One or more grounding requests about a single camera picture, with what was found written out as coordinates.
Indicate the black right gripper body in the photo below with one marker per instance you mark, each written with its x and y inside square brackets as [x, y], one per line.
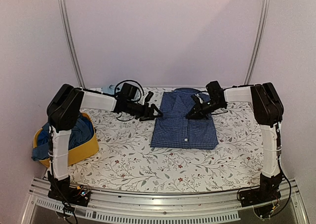
[209, 108]

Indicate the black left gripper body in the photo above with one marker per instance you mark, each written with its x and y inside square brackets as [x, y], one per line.
[136, 111]

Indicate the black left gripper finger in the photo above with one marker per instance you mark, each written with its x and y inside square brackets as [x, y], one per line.
[150, 113]
[148, 97]

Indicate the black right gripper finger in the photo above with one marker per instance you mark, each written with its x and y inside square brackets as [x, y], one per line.
[197, 99]
[196, 112]

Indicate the blue checkered shirt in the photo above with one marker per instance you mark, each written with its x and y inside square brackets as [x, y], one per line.
[174, 130]

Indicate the light blue t-shirt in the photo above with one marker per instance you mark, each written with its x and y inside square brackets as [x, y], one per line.
[108, 89]

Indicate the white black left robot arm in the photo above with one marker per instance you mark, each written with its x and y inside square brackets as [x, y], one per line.
[63, 112]

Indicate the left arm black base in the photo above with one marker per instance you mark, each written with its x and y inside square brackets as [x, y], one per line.
[62, 191]

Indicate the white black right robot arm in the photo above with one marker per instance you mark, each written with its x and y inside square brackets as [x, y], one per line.
[268, 112]

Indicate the yellow laundry basket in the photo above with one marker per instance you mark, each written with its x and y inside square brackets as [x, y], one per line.
[77, 154]

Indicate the floral patterned table cloth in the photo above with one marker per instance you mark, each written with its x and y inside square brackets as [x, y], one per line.
[126, 161]

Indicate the dark blue garment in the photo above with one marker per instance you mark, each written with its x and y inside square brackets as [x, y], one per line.
[81, 133]

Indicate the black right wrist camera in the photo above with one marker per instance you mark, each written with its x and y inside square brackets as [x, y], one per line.
[214, 89]

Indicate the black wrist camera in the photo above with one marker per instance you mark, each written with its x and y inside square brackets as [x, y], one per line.
[128, 91]
[214, 89]

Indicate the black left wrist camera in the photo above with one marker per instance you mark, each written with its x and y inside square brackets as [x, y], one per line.
[128, 91]

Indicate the right aluminium frame post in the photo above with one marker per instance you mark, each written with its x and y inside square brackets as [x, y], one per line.
[258, 39]

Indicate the aluminium frame post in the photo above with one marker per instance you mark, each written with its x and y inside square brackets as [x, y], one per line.
[258, 39]
[70, 42]

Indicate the left aluminium frame post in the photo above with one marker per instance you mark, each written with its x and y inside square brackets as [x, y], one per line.
[70, 42]

